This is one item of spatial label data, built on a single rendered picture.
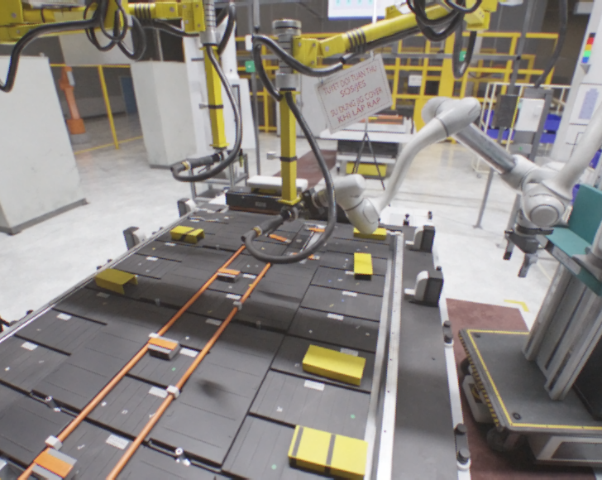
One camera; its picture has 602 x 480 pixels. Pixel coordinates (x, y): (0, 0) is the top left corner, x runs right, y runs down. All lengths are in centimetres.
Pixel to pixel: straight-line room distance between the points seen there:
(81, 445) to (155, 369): 24
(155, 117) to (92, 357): 652
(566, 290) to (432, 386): 109
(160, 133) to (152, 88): 86
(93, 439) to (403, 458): 74
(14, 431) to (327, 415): 74
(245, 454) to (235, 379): 20
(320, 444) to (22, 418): 72
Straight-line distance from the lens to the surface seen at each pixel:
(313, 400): 89
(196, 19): 180
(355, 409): 89
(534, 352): 224
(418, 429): 105
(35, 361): 123
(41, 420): 105
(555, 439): 205
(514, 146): 391
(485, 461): 215
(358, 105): 154
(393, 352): 105
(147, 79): 738
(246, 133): 418
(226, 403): 89
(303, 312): 113
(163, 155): 746
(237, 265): 141
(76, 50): 198
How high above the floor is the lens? 172
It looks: 27 degrees down
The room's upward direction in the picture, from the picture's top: straight up
